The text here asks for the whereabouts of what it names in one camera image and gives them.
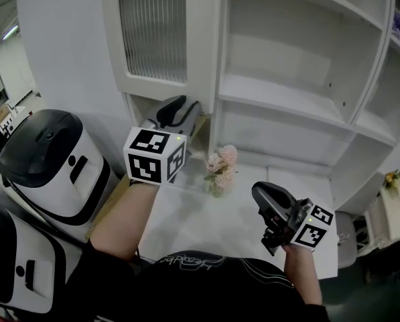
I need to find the person's black shirt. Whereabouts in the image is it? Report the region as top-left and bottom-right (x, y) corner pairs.
(64, 239), (332, 322)

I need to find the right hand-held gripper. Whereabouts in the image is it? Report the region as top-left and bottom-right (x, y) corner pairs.
(251, 180), (335, 257)

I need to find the person's left forearm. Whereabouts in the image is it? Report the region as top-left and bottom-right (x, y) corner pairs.
(90, 178), (161, 262)

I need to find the white chair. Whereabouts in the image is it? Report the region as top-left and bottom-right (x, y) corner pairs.
(334, 211), (358, 270)

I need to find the white robot with black top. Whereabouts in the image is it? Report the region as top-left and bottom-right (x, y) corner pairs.
(0, 195), (84, 315)
(0, 109), (121, 244)

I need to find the white side table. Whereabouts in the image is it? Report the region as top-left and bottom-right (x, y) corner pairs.
(366, 179), (400, 250)

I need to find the yellow flower bunch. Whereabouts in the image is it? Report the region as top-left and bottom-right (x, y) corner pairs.
(383, 169), (400, 191)

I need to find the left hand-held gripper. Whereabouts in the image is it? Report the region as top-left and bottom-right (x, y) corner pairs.
(123, 95), (201, 184)

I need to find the person's right forearm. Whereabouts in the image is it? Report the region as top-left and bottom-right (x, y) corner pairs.
(282, 242), (323, 307)

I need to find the ceiling tube light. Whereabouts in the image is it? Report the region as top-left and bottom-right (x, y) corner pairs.
(1, 25), (20, 41)

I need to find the pink flower bouquet in vase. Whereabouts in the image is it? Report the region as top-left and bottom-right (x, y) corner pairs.
(204, 144), (239, 199)

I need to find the white cabinet door ribbed glass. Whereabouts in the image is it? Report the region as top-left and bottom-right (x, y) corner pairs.
(100, 0), (222, 114)

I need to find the white open shelf cabinet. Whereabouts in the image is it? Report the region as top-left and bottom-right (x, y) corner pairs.
(124, 0), (400, 214)

